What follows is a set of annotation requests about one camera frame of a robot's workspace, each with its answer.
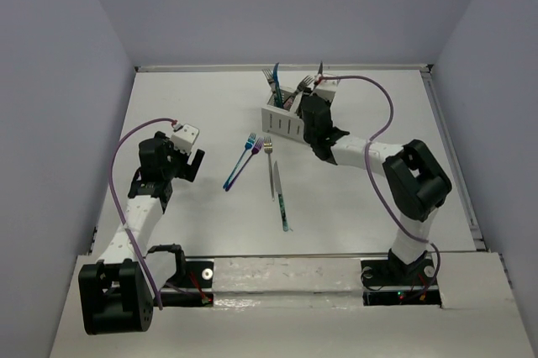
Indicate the blue iridescent fork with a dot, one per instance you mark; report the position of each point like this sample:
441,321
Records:
248,146

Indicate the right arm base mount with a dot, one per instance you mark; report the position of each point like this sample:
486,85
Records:
381,287

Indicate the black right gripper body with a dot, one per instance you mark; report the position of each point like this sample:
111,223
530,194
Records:
308,92

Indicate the silver fork teal marbled handle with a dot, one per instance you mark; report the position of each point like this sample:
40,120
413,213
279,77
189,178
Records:
271,82

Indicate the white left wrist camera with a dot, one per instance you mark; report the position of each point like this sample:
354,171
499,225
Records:
184,137

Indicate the silver knife teal marbled handle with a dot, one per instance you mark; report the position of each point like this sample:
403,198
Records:
280,198

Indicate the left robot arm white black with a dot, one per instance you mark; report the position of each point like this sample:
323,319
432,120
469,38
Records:
121,288

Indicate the purple iridescent fork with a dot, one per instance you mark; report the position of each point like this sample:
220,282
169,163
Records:
254,151

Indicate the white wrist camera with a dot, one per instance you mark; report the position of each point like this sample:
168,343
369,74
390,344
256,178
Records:
326,89
184,137

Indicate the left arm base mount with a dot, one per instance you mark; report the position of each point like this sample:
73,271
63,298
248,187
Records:
192,287

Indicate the plain silver fork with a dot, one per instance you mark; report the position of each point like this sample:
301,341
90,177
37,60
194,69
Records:
268,150

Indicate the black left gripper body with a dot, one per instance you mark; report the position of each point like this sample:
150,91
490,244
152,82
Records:
176,163

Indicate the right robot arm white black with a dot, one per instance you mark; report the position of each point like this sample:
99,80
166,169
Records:
407,179

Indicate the white perforated utensil caddy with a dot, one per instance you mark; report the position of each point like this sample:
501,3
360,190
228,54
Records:
279,121

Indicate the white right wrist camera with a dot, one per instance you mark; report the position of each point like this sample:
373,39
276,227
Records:
326,89

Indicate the silver fork black riveted handle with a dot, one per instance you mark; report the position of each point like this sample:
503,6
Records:
302,86

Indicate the silver fork pink handle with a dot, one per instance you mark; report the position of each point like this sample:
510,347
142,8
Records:
288,103

